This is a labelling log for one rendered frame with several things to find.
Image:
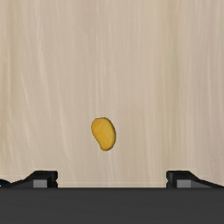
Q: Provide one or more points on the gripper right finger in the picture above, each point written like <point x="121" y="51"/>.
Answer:
<point x="182" y="178"/>

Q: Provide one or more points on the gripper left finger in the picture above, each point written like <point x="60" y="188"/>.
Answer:
<point x="40" y="178"/>

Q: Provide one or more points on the yellow mango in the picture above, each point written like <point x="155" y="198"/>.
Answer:
<point x="103" y="133"/>

